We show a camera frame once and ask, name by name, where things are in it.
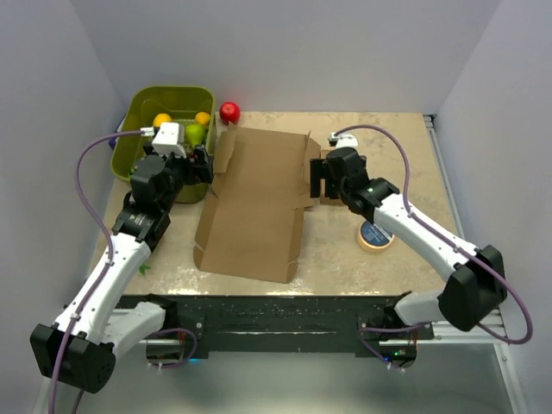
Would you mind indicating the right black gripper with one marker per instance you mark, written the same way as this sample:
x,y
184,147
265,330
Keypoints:
x,y
319,169

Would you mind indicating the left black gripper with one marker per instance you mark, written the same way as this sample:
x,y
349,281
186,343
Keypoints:
x,y
197,175

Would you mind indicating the brown cardboard box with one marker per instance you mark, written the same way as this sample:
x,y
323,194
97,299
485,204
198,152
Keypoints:
x,y
252,220

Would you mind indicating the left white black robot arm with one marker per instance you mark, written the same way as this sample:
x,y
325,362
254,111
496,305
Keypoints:
x,y
81,347

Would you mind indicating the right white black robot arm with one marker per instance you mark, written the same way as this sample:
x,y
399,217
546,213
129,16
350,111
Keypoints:
x,y
472,275

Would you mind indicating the green pear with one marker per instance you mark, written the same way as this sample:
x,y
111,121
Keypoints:
x,y
195,134

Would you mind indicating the small orange fruit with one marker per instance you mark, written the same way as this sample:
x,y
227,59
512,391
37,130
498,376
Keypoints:
x,y
203,119

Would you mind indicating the yellow lemon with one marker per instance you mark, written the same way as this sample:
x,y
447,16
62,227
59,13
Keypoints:
x,y
161,118

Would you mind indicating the red apple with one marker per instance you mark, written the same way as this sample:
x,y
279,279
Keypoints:
x,y
229,112

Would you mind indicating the green plastic basket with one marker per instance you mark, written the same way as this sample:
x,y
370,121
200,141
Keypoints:
x,y
182,103

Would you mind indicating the masking tape roll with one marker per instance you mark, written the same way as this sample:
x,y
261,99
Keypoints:
x,y
373,238

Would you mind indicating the blue white booklet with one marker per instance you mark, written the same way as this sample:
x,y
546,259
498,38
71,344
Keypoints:
x,y
120,126

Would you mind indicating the pink dragon fruit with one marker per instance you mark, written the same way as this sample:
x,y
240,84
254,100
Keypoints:
x,y
143,268

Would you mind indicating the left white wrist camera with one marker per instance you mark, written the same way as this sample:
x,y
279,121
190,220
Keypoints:
x,y
169,140

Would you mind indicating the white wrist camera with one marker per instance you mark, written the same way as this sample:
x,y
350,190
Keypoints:
x,y
169,140
342,140

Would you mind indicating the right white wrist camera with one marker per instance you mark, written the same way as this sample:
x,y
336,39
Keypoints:
x,y
342,140

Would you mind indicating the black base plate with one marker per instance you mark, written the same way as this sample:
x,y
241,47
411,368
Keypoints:
x,y
204,324

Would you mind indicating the aluminium frame rail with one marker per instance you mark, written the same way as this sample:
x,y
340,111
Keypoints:
x,y
501,351

